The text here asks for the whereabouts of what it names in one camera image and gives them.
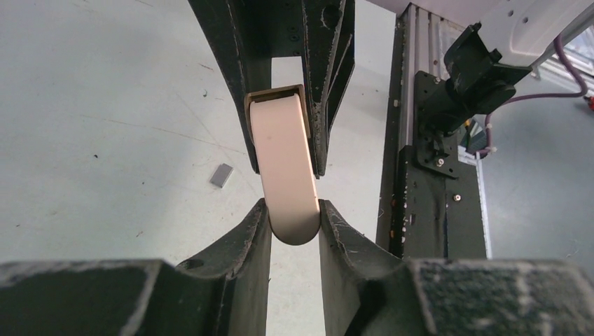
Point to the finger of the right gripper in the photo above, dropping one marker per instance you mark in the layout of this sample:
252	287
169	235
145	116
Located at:
328	63
232	31

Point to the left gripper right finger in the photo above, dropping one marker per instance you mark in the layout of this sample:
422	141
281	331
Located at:
368	291

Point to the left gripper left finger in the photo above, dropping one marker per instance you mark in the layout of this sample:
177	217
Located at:
222	290

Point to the white stapler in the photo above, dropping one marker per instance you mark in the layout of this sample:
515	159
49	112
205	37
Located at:
277	121

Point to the grey staple strip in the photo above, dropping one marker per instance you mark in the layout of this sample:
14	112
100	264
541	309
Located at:
221	175

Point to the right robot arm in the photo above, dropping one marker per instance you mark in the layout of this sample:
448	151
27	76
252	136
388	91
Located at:
483	64

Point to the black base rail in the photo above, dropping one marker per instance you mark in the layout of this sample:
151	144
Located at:
432	198

